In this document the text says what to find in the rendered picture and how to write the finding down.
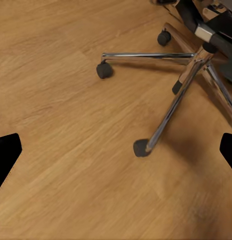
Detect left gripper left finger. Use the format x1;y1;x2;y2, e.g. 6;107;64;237
0;133;22;186

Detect swivel chair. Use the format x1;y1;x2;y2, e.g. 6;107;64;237
96;0;232;157

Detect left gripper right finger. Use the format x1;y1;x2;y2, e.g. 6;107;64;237
220;133;232;167

